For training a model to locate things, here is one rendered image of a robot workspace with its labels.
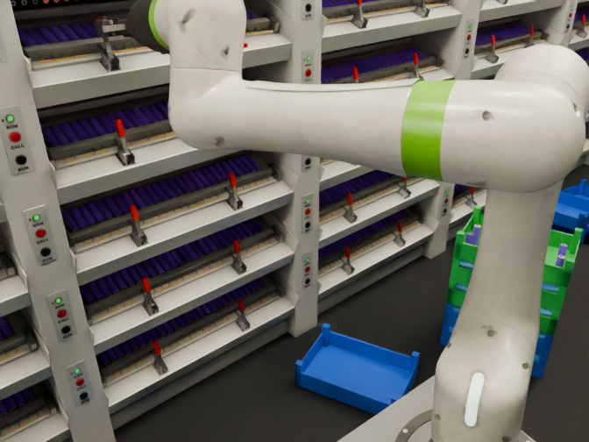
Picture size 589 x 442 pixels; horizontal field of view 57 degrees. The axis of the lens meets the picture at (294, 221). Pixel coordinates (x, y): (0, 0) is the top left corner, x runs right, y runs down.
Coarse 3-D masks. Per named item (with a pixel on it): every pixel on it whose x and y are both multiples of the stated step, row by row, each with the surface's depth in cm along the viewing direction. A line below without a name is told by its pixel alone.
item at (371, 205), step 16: (368, 176) 189; (384, 176) 192; (400, 176) 193; (320, 192) 177; (336, 192) 179; (352, 192) 182; (368, 192) 182; (384, 192) 188; (400, 192) 190; (416, 192) 192; (432, 192) 199; (320, 208) 171; (336, 208) 175; (352, 208) 178; (368, 208) 180; (384, 208) 182; (400, 208) 189; (320, 224) 169; (336, 224) 171; (352, 224) 173; (368, 224) 180; (320, 240) 165; (336, 240) 172
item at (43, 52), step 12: (252, 24) 128; (264, 24) 130; (120, 36) 110; (24, 48) 100; (36, 48) 101; (48, 48) 102; (60, 48) 103; (72, 48) 105; (84, 48) 106; (96, 48) 108; (120, 48) 111; (144, 48) 112; (36, 60) 102; (60, 60) 103
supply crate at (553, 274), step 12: (480, 216) 167; (468, 228) 164; (480, 228) 169; (576, 228) 154; (456, 240) 153; (552, 240) 159; (564, 240) 157; (576, 240) 154; (456, 252) 154; (468, 252) 152; (552, 252) 157; (576, 252) 147; (552, 264) 151; (564, 264) 140; (552, 276) 143; (564, 276) 141
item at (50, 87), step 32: (128, 0) 118; (256, 0) 136; (288, 32) 130; (32, 64) 101; (96, 64) 106; (128, 64) 108; (160, 64) 111; (256, 64) 128; (64, 96) 101; (96, 96) 106
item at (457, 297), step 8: (448, 288) 161; (448, 296) 162; (456, 296) 161; (464, 296) 159; (456, 304) 162; (552, 312) 147; (544, 320) 149; (552, 320) 148; (544, 328) 150; (552, 328) 149
